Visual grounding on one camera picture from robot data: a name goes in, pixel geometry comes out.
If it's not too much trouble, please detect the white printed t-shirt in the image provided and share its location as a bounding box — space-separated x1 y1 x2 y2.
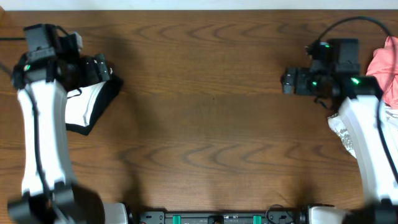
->
64 70 113 128

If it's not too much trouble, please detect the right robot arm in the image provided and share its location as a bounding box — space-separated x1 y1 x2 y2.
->
281 39 397 223

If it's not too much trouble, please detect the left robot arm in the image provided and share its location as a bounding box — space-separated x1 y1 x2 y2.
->
7 24 132 223

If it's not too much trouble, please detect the folded black garment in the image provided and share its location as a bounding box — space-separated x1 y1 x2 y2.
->
65 74 124 136

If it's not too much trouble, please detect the white fern-print garment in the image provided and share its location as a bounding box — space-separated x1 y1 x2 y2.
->
328 106 397 158

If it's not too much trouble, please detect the pink garment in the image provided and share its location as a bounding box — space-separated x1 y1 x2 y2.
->
366 37 397 110

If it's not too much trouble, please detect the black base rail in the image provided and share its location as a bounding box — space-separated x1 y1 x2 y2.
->
127 204 309 224

